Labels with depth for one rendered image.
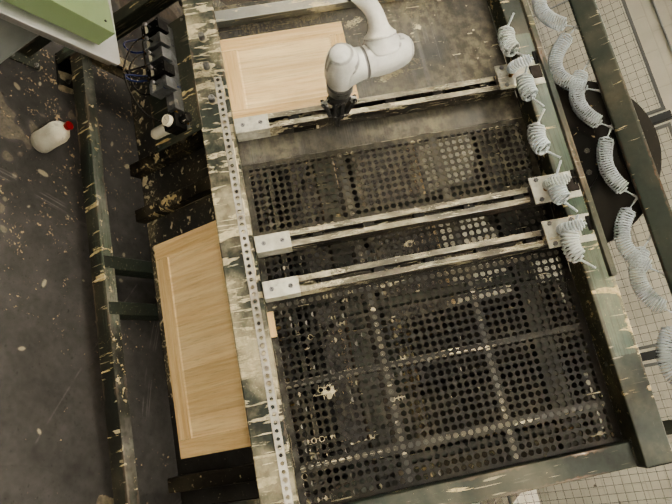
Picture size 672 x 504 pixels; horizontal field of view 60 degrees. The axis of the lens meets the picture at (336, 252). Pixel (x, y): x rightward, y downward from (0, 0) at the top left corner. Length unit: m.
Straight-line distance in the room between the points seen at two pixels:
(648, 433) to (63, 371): 2.11
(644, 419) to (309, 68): 1.71
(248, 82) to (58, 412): 1.45
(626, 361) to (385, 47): 1.29
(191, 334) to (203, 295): 0.17
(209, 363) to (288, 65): 1.21
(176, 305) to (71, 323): 0.42
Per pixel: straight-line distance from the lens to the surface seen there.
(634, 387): 2.20
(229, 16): 2.52
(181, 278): 2.54
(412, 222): 2.09
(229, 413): 2.37
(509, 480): 2.09
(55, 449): 2.51
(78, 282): 2.70
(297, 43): 2.45
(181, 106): 2.35
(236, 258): 2.07
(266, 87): 2.35
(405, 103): 2.27
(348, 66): 1.85
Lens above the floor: 2.06
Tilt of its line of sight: 26 degrees down
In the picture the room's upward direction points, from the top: 71 degrees clockwise
